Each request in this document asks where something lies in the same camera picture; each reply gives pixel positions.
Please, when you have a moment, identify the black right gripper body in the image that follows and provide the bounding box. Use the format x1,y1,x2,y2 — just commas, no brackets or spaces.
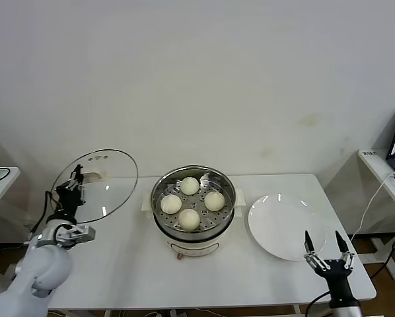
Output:
322,259,360,308

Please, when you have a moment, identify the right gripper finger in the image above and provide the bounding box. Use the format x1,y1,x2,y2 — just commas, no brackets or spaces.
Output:
303,230,329,272
334,230,355,271

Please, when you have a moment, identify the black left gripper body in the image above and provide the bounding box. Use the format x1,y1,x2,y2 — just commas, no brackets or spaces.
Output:
54,183,86,219

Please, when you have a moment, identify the round glass lid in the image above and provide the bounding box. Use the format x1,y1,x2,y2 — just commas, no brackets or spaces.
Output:
51,149,139,225

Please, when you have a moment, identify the white steamed baozi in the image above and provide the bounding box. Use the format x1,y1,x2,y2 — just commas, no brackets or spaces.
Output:
160,194,182,215
180,176,200,195
178,208,201,231
203,191,226,212

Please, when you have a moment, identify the stainless steel steamer basket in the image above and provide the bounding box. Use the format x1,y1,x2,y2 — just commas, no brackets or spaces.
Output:
140,164,246,234

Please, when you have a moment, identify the white round plate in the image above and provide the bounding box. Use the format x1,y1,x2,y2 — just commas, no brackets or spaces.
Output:
248,193,327,262

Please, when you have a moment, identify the white side table with label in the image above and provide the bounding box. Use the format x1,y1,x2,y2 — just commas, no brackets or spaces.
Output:
356,147,395,281

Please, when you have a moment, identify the cream electric cooker pot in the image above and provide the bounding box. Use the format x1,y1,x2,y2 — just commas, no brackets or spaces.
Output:
151,206,244,262

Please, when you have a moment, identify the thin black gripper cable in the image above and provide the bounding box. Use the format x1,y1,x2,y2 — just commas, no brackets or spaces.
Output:
28,190,59,238
304,291,332,317

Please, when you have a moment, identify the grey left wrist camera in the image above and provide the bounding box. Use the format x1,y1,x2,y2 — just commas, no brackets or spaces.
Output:
55,224,96,247

